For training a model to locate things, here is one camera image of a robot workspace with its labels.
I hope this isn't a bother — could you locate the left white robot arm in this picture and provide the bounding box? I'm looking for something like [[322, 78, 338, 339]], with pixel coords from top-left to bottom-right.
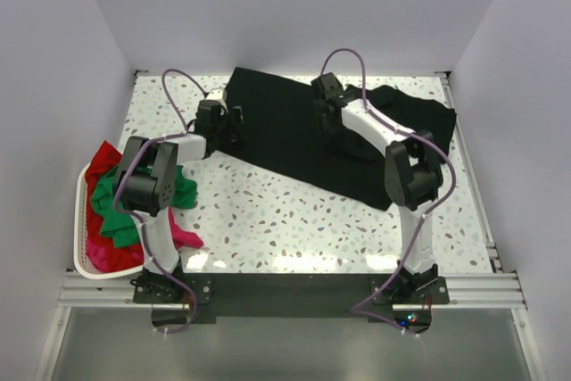
[[113, 96, 246, 302]]

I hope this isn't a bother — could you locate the pink t shirt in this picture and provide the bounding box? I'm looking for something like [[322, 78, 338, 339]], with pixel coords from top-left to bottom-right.
[[86, 209, 203, 273]]

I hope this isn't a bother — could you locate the white laundry basket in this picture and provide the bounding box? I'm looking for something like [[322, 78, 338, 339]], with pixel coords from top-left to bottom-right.
[[73, 165, 142, 280]]

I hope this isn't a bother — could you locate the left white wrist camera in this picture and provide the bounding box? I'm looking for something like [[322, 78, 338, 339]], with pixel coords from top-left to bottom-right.
[[205, 87, 227, 104]]

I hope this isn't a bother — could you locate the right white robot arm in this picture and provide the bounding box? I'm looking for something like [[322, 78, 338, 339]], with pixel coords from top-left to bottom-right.
[[311, 73, 443, 303]]

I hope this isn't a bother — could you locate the green t shirt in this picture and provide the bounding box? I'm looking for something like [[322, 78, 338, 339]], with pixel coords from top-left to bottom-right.
[[90, 165, 197, 248]]

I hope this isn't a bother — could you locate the black t shirt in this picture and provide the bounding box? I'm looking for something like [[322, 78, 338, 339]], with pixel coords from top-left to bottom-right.
[[335, 85, 457, 162], [219, 67, 392, 211]]

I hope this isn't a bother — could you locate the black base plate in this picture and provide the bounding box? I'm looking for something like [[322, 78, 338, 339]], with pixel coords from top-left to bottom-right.
[[130, 269, 450, 327]]

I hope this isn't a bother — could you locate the red t shirt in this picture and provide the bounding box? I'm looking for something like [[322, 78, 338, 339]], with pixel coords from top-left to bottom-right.
[[84, 140, 144, 273]]

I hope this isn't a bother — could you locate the aluminium frame rail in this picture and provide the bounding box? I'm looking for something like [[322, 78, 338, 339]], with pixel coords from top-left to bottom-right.
[[56, 272, 527, 310]]

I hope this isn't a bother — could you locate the folded black t shirt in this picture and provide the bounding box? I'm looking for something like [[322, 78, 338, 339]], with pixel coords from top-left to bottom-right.
[[335, 85, 457, 162]]

